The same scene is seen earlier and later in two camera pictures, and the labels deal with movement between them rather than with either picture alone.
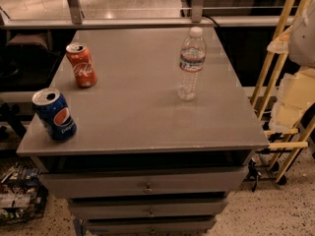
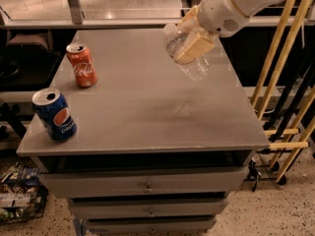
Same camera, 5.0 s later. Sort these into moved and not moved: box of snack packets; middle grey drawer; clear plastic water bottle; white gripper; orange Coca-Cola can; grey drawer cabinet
Moved: clear plastic water bottle; white gripper
Not moved: middle grey drawer; box of snack packets; orange Coca-Cola can; grey drawer cabinet
